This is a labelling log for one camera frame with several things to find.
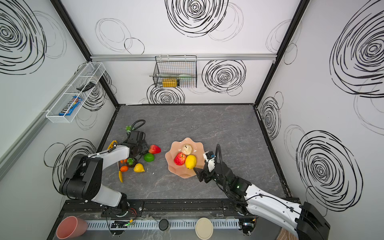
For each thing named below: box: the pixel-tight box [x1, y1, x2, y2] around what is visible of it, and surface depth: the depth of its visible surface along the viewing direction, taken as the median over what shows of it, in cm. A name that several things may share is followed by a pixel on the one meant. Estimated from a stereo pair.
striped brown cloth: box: [276, 227, 299, 240], surface depth 67 cm
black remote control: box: [76, 81, 96, 92], surface depth 82 cm
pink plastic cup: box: [56, 216, 88, 240], surface depth 63 cm
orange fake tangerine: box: [120, 165, 129, 172], surface depth 86 cm
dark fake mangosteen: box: [126, 157, 137, 168], surface depth 86 cm
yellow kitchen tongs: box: [107, 140, 118, 150], surface depth 96 cm
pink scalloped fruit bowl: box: [165, 137, 206, 179], surface depth 88 cm
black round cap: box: [158, 218, 169, 231], surface depth 63 cm
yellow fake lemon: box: [185, 154, 197, 170], surface depth 87 cm
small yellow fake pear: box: [133, 163, 145, 173], surface depth 86 cm
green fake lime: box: [143, 153, 155, 162], surface depth 90 cm
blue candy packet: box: [58, 96, 83, 116], surface depth 72 cm
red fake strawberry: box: [148, 144, 162, 154], surface depth 93 cm
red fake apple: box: [174, 152, 186, 166], surface depth 86 cm
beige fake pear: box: [181, 143, 193, 156], surface depth 88 cm
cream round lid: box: [195, 217, 214, 240], surface depth 64 cm
